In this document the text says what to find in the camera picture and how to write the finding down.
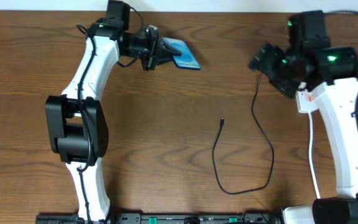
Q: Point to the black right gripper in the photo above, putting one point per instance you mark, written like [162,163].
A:
[266,65]

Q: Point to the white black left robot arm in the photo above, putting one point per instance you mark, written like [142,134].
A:
[77,127]

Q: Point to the white power strip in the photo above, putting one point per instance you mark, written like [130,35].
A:
[305,100]

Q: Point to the blue Galaxy smartphone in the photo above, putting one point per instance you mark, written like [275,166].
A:
[186,60]

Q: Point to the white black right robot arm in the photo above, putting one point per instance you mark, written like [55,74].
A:
[331,75]

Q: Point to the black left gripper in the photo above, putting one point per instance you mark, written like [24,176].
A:
[151,50]

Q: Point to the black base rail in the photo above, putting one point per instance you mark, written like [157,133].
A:
[248,216]

